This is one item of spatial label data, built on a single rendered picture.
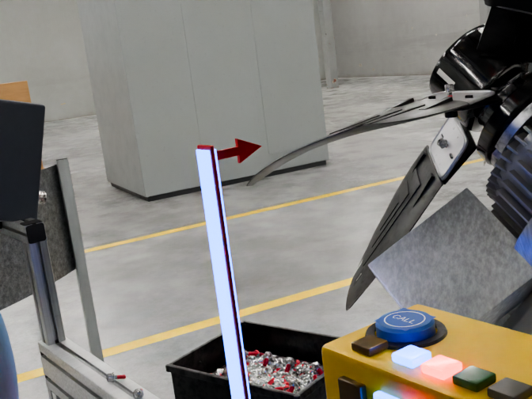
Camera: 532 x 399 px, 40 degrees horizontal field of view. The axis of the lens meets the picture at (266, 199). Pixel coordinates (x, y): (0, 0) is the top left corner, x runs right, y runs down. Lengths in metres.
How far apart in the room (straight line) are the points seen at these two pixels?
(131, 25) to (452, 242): 6.06
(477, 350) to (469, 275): 0.38
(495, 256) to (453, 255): 0.05
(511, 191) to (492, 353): 0.40
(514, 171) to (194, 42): 6.22
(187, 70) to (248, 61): 0.64
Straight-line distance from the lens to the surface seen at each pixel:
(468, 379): 0.44
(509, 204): 0.88
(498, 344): 0.50
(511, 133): 0.91
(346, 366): 0.50
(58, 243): 2.76
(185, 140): 6.96
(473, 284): 0.86
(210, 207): 0.70
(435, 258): 0.87
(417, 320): 0.51
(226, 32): 7.11
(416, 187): 1.02
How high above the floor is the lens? 1.27
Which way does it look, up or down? 12 degrees down
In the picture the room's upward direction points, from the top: 7 degrees counter-clockwise
